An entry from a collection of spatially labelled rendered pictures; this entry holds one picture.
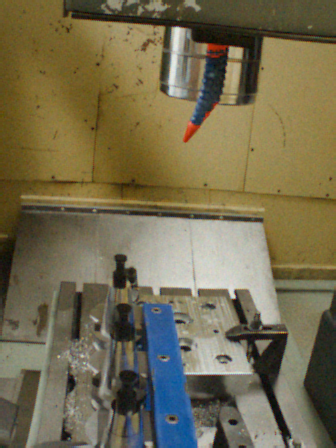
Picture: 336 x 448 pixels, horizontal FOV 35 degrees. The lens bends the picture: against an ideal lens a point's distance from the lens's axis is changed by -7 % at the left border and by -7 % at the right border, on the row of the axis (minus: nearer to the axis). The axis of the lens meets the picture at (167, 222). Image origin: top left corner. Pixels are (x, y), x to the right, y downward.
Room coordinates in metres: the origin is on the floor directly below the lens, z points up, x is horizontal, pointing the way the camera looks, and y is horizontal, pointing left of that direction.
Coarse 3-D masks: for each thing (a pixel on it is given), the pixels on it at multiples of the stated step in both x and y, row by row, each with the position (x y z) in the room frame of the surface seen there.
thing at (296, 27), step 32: (96, 0) 0.54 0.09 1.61; (128, 0) 0.54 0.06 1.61; (160, 0) 0.55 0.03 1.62; (192, 0) 0.55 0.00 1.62; (224, 0) 0.55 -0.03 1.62; (256, 0) 0.56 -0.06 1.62; (288, 0) 0.56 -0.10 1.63; (320, 0) 0.57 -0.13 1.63; (256, 32) 0.56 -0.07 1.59; (288, 32) 0.57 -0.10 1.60; (320, 32) 0.57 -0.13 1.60
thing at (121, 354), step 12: (132, 336) 0.47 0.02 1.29; (108, 348) 0.46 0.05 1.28; (120, 348) 0.45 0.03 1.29; (132, 348) 0.46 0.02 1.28; (108, 360) 0.46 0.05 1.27; (120, 360) 0.45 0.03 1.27; (132, 360) 0.46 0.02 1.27; (108, 372) 0.45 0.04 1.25; (108, 384) 0.45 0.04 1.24; (120, 384) 0.45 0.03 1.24
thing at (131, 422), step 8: (136, 400) 0.37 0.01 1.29; (112, 408) 0.35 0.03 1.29; (136, 408) 0.36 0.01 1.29; (112, 416) 0.35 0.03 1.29; (120, 416) 0.35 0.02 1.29; (128, 416) 0.35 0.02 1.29; (136, 416) 0.35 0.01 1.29; (112, 424) 0.35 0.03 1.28; (120, 424) 0.34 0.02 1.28; (128, 424) 0.35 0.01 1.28; (136, 424) 0.35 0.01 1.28; (104, 432) 0.35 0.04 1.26; (112, 432) 0.35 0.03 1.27; (120, 432) 0.34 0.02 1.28; (128, 432) 0.34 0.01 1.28; (136, 432) 0.35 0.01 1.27; (104, 440) 0.35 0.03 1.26; (112, 440) 0.34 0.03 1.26; (120, 440) 0.34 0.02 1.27; (128, 440) 0.34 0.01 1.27; (136, 440) 0.35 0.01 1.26
